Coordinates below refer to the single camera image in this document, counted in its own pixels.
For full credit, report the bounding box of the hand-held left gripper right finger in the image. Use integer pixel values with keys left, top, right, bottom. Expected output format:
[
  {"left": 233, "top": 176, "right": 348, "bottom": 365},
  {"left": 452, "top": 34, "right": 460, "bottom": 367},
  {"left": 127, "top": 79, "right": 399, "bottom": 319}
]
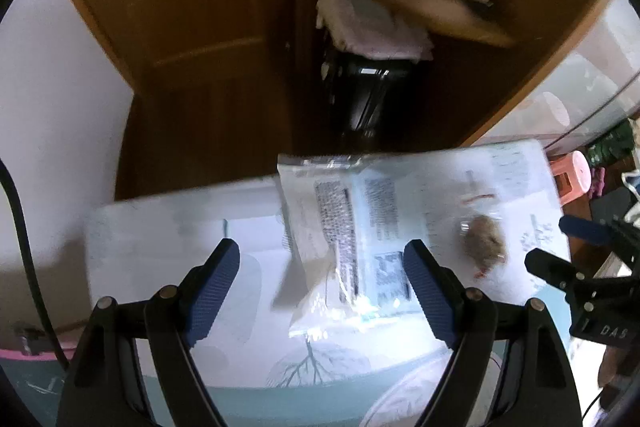
[{"left": 403, "top": 239, "right": 583, "bottom": 427}]

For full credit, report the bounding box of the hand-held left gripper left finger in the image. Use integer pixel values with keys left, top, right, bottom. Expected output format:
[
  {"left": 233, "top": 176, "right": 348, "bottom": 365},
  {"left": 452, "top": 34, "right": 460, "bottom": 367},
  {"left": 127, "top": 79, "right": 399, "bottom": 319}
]
[{"left": 56, "top": 238, "right": 241, "bottom": 427}]

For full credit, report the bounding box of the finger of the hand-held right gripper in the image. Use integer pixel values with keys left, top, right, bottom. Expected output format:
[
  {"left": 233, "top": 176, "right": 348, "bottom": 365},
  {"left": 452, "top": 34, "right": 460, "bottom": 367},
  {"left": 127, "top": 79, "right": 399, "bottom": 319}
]
[
  {"left": 559, "top": 215, "right": 621, "bottom": 249},
  {"left": 524, "top": 248, "right": 597, "bottom": 308}
]

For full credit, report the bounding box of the brown round cookie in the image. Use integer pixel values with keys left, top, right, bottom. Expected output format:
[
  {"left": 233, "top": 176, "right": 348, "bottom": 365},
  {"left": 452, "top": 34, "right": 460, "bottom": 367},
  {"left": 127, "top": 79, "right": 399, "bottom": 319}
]
[{"left": 457, "top": 192, "right": 509, "bottom": 279}]

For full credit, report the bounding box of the clear plastic food packet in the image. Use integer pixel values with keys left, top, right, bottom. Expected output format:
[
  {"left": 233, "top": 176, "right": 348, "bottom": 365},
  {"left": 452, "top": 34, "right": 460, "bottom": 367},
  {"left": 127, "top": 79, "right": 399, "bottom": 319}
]
[{"left": 272, "top": 151, "right": 428, "bottom": 339}]

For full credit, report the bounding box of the pink plastic stool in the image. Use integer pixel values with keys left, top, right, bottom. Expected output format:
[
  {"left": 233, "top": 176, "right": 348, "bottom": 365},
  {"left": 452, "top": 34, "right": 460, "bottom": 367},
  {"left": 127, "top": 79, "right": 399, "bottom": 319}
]
[{"left": 549, "top": 151, "right": 594, "bottom": 208}]

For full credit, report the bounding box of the printed tablecloth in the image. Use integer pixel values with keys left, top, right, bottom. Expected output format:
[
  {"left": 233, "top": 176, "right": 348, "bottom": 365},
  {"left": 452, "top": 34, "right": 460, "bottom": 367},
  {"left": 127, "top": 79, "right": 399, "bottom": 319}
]
[{"left": 82, "top": 139, "right": 573, "bottom": 427}]

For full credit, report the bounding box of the green printed bag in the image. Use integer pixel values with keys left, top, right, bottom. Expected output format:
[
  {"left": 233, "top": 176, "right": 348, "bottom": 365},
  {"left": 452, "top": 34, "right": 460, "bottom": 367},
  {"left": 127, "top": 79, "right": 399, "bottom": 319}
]
[{"left": 586, "top": 119, "right": 638, "bottom": 168}]

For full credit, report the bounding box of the wooden cabinet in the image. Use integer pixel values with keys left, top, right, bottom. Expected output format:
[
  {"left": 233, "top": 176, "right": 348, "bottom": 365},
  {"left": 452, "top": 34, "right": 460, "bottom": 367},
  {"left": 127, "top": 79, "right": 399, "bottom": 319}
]
[{"left": 295, "top": 0, "right": 616, "bottom": 152}]

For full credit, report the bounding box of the black bin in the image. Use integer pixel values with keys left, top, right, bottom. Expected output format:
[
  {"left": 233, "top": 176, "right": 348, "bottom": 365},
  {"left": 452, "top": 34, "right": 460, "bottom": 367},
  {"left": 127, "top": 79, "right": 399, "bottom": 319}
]
[{"left": 321, "top": 47, "right": 416, "bottom": 142}]

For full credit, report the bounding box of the teal mat with pink edge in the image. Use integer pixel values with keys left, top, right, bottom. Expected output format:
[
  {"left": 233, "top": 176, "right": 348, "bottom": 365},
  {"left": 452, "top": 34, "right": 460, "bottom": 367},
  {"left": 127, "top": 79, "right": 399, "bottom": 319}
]
[{"left": 0, "top": 347, "right": 71, "bottom": 427}]

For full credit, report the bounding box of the wooden door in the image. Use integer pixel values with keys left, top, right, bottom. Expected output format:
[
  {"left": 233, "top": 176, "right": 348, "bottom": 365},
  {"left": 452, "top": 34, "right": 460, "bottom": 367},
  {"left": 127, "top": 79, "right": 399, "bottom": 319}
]
[{"left": 50, "top": 0, "right": 301, "bottom": 200}]

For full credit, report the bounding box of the folded pink towel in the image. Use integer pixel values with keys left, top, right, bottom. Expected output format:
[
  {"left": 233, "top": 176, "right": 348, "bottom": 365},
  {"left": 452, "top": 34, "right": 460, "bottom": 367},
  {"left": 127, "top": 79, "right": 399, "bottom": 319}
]
[{"left": 316, "top": 0, "right": 434, "bottom": 60}]

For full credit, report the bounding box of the black cable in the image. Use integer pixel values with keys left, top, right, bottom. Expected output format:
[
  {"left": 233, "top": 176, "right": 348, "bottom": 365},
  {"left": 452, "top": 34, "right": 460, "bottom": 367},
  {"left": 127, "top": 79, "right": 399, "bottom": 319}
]
[{"left": 0, "top": 157, "right": 71, "bottom": 373}]

